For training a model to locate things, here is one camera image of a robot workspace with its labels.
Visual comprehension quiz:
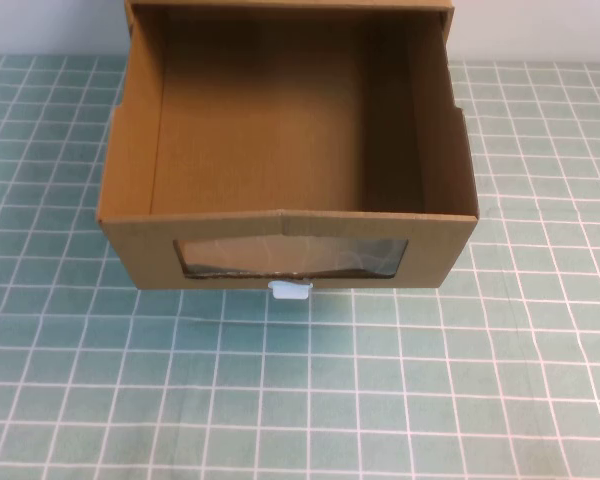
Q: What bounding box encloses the cardboard drawer with window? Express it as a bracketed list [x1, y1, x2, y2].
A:
[97, 3, 481, 293]

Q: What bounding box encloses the cardboard shoe box shell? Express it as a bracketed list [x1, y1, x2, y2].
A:
[123, 0, 455, 110]

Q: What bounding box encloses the white plastic drawer handle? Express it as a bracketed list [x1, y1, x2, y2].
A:
[268, 280, 314, 302]

